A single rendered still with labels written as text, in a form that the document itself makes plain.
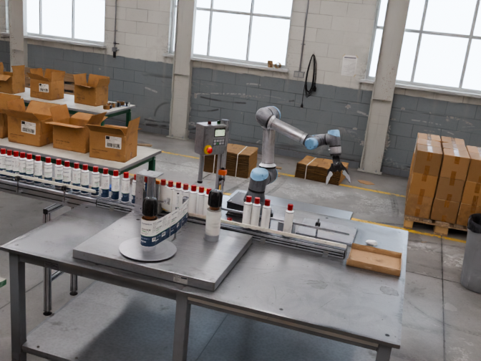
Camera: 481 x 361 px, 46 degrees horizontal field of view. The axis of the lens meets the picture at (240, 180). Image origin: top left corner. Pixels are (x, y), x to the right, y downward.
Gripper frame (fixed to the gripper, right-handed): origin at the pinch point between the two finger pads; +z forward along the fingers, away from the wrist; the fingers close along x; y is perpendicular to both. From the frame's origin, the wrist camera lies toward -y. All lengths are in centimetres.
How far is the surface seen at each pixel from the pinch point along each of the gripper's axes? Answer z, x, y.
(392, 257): 45, -27, -24
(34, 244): 14, 171, -73
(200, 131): -41, 82, -26
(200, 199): 1, 87, -20
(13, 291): 40, 187, -73
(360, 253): 41.2, -7.9, -24.9
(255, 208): 9, 52, -27
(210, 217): 9, 77, -52
